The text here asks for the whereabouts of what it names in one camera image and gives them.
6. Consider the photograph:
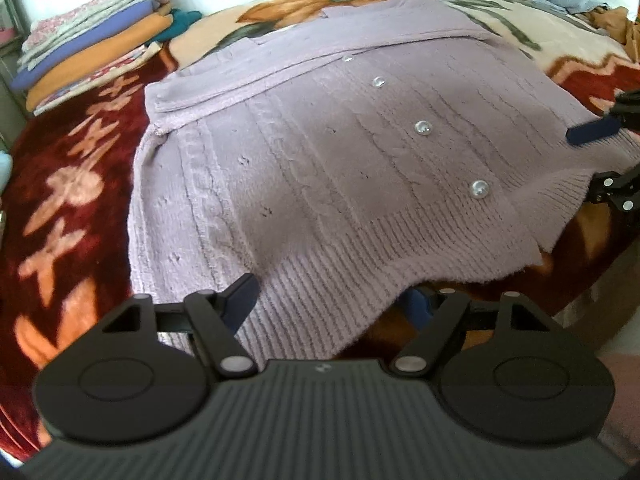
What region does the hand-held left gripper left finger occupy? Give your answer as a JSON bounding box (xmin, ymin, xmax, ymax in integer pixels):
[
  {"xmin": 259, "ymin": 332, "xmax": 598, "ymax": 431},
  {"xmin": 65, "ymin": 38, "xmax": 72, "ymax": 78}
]
[{"xmin": 99, "ymin": 272, "xmax": 260, "ymax": 380}]

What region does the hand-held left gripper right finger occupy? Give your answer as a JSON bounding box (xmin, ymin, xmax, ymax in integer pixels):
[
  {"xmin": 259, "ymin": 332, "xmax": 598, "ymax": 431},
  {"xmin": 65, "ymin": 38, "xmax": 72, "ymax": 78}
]
[{"xmin": 392, "ymin": 287, "xmax": 552, "ymax": 377}]

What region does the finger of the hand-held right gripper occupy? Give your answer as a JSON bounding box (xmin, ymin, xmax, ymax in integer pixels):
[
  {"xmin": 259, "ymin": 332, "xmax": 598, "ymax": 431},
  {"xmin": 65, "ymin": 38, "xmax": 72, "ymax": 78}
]
[
  {"xmin": 581, "ymin": 162, "xmax": 640, "ymax": 235},
  {"xmin": 566, "ymin": 88, "xmax": 640, "ymax": 149}
]

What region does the lilac knit cardigan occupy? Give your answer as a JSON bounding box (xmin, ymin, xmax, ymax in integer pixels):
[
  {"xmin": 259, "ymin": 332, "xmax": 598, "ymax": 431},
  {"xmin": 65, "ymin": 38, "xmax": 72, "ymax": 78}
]
[{"xmin": 127, "ymin": 0, "xmax": 640, "ymax": 356}]

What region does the stack of folded clothes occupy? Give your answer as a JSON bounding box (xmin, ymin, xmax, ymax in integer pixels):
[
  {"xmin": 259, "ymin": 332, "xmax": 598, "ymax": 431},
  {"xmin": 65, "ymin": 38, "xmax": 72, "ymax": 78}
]
[{"xmin": 10, "ymin": 0, "xmax": 203, "ymax": 117}]

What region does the brown cloth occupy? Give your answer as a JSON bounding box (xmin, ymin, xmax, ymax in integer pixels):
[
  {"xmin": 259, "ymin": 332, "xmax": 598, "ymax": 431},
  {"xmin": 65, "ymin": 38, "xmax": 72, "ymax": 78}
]
[{"xmin": 585, "ymin": 6, "xmax": 640, "ymax": 64}]

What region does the floral fleece blanket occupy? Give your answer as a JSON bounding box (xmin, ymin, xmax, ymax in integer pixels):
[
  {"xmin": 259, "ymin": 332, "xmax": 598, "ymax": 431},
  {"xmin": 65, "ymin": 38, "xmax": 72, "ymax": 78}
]
[{"xmin": 0, "ymin": 0, "xmax": 640, "ymax": 441}]

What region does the light blue cloth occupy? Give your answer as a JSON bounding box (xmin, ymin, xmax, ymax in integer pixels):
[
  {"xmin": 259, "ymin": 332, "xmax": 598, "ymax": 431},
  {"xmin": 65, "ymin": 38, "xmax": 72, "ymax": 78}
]
[{"xmin": 0, "ymin": 152, "xmax": 14, "ymax": 196}]

